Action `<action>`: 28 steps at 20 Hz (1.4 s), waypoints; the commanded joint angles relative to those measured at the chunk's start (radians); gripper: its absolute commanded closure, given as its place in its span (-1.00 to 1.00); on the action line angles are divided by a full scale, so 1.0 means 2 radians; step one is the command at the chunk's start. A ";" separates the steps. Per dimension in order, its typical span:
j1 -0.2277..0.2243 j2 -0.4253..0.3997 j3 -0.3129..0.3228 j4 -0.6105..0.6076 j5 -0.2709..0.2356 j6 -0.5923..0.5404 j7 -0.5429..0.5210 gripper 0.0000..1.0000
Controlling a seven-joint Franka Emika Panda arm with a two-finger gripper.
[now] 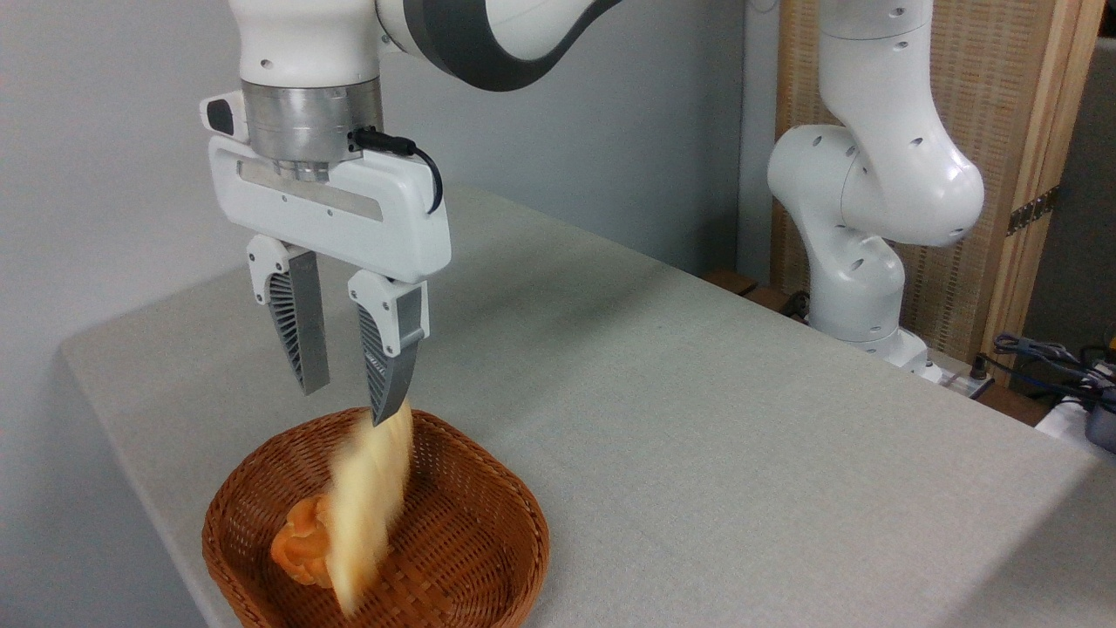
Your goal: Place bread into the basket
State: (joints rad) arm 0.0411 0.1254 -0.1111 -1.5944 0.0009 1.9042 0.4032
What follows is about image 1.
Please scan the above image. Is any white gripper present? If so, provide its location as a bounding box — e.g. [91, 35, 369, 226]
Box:
[207, 135, 453, 427]

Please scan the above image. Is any long braided pale bread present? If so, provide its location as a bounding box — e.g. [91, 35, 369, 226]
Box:
[326, 396, 416, 617]

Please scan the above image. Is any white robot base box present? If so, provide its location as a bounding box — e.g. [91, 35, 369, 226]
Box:
[920, 347, 996, 401]

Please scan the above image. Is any round orange bread roll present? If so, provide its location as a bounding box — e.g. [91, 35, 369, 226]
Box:
[269, 495, 337, 588]

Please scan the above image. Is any brown woven wicker basket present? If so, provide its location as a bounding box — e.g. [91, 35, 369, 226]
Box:
[201, 406, 551, 628]

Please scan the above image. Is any metal screen hinge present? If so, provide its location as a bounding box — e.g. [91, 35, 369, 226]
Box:
[1006, 185, 1061, 237]

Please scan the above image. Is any wooden rattan folding screen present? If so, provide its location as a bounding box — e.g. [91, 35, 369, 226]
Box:
[771, 0, 1109, 386]

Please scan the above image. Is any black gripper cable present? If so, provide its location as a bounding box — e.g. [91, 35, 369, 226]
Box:
[348, 127, 445, 216]

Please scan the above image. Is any bundle of dark cables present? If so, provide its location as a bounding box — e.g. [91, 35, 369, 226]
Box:
[975, 332, 1116, 413]

